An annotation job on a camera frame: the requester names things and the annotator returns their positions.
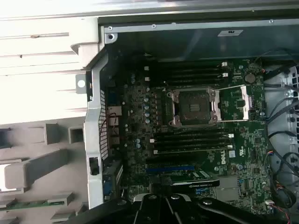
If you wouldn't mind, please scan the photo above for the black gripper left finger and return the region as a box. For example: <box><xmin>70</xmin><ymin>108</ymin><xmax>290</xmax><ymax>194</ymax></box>
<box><xmin>63</xmin><ymin>193</ymin><xmax>175</xmax><ymax>224</ymax></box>

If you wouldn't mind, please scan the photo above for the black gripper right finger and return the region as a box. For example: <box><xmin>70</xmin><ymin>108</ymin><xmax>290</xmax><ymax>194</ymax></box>
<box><xmin>163</xmin><ymin>194</ymin><xmax>289</xmax><ymax>224</ymax></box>

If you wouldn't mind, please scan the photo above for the metal socket cover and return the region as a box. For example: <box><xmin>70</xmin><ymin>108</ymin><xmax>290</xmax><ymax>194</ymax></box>
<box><xmin>211</xmin><ymin>84</ymin><xmax>255</xmax><ymax>122</ymax></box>

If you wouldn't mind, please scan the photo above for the silver CPU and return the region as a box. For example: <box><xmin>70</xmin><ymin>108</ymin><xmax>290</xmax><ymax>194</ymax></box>
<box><xmin>0</xmin><ymin>164</ymin><xmax>12</xmax><ymax>187</ymax></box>

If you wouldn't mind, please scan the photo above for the CPU socket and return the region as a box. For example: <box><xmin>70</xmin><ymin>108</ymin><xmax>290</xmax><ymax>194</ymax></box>
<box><xmin>161</xmin><ymin>86</ymin><xmax>217</xmax><ymax>128</ymax></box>

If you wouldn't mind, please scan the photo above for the grey chipset heatsink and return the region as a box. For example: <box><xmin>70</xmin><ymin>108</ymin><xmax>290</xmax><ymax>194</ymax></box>
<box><xmin>216</xmin><ymin>176</ymin><xmax>240</xmax><ymax>196</ymax></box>

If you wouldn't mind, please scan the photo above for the black graphics card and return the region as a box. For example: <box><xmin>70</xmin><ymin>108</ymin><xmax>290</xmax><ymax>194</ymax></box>
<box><xmin>149</xmin><ymin>170</ymin><xmax>221</xmax><ymax>188</ymax></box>

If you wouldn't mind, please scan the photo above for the blue expansion slot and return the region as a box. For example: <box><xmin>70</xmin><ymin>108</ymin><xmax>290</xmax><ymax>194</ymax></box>
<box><xmin>146</xmin><ymin>166</ymin><xmax>196</xmax><ymax>174</ymax></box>

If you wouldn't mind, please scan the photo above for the black expansion slot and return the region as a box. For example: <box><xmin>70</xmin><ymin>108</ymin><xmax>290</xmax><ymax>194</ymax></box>
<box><xmin>146</xmin><ymin>158</ymin><xmax>207</xmax><ymax>166</ymax></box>

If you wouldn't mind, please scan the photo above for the RAM slot with white clips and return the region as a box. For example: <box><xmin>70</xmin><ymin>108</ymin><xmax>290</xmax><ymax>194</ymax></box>
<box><xmin>143</xmin><ymin>72</ymin><xmax>229</xmax><ymax>82</ymax></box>
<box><xmin>143</xmin><ymin>61</ymin><xmax>228</xmax><ymax>72</ymax></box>
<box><xmin>149</xmin><ymin>133</ymin><xmax>235</xmax><ymax>144</ymax></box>
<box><xmin>153</xmin><ymin>144</ymin><xmax>234</xmax><ymax>155</ymax></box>

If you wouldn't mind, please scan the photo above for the green motherboard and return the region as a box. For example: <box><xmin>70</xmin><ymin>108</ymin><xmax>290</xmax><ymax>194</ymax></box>
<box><xmin>106</xmin><ymin>55</ymin><xmax>275</xmax><ymax>217</ymax></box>

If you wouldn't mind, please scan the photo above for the black open PC case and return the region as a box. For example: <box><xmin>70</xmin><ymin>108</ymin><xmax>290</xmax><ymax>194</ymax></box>
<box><xmin>76</xmin><ymin>14</ymin><xmax>299</xmax><ymax>224</ymax></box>

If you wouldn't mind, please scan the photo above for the loose green RAM stick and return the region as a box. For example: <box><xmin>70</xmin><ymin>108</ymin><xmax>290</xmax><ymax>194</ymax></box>
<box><xmin>4</xmin><ymin>200</ymin><xmax>69</xmax><ymax>210</ymax></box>

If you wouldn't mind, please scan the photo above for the grey parts rack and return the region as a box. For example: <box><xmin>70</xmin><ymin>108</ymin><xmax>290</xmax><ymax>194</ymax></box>
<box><xmin>0</xmin><ymin>121</ymin><xmax>94</xmax><ymax>224</ymax></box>

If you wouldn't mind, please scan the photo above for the silver coin battery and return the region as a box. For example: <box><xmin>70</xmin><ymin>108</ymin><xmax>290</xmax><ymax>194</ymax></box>
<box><xmin>244</xmin><ymin>73</ymin><xmax>256</xmax><ymax>85</ymax></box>

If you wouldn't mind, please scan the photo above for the silver metal drive cage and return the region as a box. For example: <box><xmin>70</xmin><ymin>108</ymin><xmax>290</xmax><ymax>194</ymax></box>
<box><xmin>280</xmin><ymin>64</ymin><xmax>299</xmax><ymax>150</ymax></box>

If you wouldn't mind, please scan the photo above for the thin black looped wire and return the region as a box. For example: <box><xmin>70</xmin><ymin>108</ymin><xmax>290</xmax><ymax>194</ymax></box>
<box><xmin>254</xmin><ymin>48</ymin><xmax>299</xmax><ymax>70</ymax></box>

